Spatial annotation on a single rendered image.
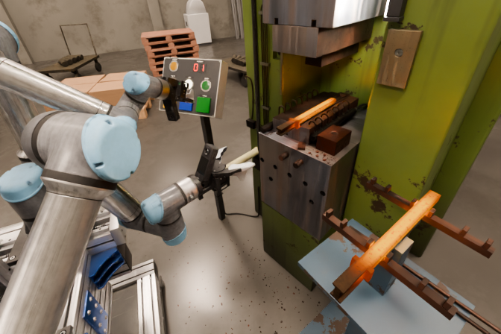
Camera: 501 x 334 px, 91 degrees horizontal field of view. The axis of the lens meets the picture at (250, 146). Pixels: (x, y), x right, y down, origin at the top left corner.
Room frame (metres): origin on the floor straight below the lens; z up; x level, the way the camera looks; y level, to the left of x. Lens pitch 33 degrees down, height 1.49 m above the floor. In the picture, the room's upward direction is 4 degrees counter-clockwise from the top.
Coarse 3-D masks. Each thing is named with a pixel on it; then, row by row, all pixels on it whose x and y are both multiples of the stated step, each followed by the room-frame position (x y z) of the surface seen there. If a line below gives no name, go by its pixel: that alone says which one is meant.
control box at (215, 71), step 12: (168, 60) 1.32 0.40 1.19; (180, 60) 1.30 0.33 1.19; (192, 60) 1.27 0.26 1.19; (204, 60) 1.25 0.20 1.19; (216, 60) 1.22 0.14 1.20; (168, 72) 1.29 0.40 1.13; (180, 72) 1.27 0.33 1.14; (192, 72) 1.24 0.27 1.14; (204, 72) 1.21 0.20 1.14; (216, 72) 1.19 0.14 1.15; (192, 84) 1.21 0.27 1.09; (216, 84) 1.16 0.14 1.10; (204, 96) 1.16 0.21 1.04; (216, 96) 1.13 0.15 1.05; (192, 108) 1.15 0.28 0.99; (216, 108) 1.11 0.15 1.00
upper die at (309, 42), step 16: (272, 32) 1.01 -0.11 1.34; (288, 32) 0.95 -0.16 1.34; (304, 32) 0.90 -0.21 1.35; (320, 32) 0.86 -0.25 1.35; (336, 32) 0.93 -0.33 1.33; (352, 32) 1.01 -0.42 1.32; (368, 32) 1.11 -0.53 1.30; (272, 48) 1.01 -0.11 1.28; (288, 48) 0.95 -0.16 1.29; (304, 48) 0.89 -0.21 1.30; (320, 48) 0.87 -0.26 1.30; (336, 48) 0.94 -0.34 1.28
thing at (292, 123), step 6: (324, 102) 1.07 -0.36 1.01; (330, 102) 1.07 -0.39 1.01; (312, 108) 1.02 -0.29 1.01; (318, 108) 1.01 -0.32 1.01; (306, 114) 0.96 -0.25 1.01; (312, 114) 0.98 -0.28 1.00; (294, 120) 0.90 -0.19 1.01; (300, 120) 0.92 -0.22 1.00; (282, 126) 0.86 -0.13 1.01; (288, 126) 0.86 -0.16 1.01; (294, 126) 0.90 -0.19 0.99; (282, 132) 0.85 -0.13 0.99
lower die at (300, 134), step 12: (324, 96) 1.19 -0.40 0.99; (348, 96) 1.16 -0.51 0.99; (300, 108) 1.06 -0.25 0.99; (324, 108) 1.03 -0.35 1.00; (336, 108) 1.03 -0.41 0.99; (276, 120) 0.99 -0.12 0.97; (288, 120) 0.95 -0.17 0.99; (312, 120) 0.93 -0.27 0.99; (324, 120) 0.93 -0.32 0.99; (288, 132) 0.94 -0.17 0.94; (300, 132) 0.89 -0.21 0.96; (312, 132) 0.87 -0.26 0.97
